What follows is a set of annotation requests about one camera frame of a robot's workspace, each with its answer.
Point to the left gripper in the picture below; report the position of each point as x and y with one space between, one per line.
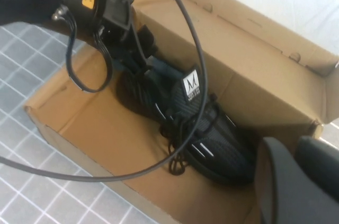
119 14

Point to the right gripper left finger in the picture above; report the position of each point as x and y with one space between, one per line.
286 189

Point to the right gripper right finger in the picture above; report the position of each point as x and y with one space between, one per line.
323 163

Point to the black knit sneaker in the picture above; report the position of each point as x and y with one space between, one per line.
212 139

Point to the brown cardboard shoe box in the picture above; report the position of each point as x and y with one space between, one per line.
106 134

